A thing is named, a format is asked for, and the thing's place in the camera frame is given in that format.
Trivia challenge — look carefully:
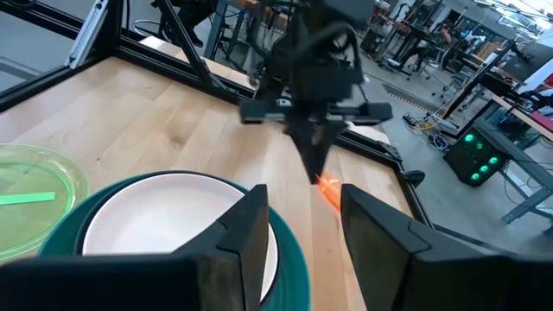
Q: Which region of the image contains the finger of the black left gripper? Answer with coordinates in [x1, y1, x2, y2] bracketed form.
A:
[283, 117, 321, 186]
[317, 117, 349, 186]

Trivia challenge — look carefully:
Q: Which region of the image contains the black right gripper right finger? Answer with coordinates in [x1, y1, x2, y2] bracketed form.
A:
[340, 183, 513, 311]

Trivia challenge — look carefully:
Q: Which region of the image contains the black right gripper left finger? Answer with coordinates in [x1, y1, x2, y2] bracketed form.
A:
[171, 184, 271, 311]

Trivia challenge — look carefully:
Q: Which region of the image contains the orange translucent plastic plate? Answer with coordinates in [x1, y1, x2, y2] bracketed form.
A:
[315, 173, 344, 214]

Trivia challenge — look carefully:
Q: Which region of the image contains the white plastic plate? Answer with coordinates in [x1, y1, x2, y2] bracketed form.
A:
[81, 173, 279, 303]

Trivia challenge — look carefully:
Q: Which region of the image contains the computer tower with green fans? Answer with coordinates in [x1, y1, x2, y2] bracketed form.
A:
[442, 124, 512, 188]

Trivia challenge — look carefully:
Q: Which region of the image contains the person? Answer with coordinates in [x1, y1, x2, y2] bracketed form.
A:
[438, 22, 454, 46]

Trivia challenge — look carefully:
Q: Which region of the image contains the wooden top workshop desk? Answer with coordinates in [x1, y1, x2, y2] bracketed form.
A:
[473, 92, 553, 237]

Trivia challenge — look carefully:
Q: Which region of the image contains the green translucent plastic plate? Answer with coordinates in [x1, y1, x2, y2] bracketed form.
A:
[0, 143, 90, 263]

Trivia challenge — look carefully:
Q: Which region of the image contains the green tape strip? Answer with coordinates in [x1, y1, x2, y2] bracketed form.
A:
[0, 191, 57, 207]

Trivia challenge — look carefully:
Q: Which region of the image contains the silver aluminium profile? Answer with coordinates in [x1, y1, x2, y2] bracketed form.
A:
[63, 0, 110, 71]

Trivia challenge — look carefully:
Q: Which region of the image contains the floor power strip with cables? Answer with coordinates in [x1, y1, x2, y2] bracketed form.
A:
[402, 111, 460, 153]

